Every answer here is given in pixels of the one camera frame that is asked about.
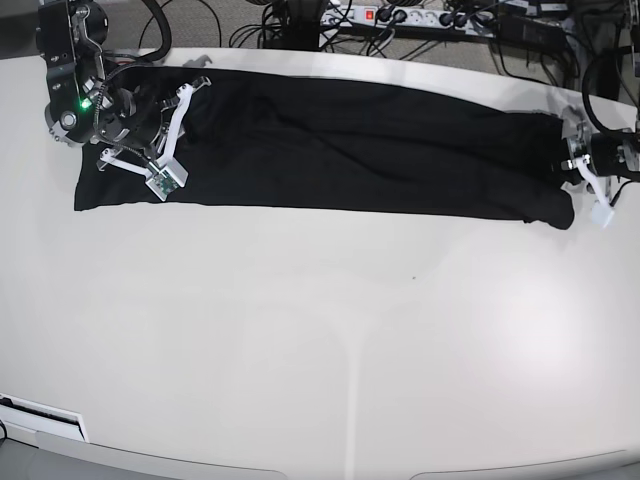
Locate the black t-shirt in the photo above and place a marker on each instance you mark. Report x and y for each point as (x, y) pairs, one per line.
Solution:
(263, 140)

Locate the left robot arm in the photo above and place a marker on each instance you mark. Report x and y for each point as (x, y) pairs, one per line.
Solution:
(610, 30)

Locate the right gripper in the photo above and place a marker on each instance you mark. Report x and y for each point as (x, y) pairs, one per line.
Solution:
(136, 120)

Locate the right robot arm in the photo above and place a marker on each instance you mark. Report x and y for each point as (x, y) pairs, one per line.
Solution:
(88, 101)

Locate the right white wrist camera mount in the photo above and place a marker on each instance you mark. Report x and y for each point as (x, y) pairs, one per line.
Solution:
(163, 174)

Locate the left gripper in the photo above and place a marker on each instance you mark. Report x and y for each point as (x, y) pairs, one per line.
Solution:
(603, 155)

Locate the white box at table edge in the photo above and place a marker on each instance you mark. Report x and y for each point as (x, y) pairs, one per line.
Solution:
(32, 417)

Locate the white power strip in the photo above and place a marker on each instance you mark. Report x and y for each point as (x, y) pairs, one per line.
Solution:
(409, 20)

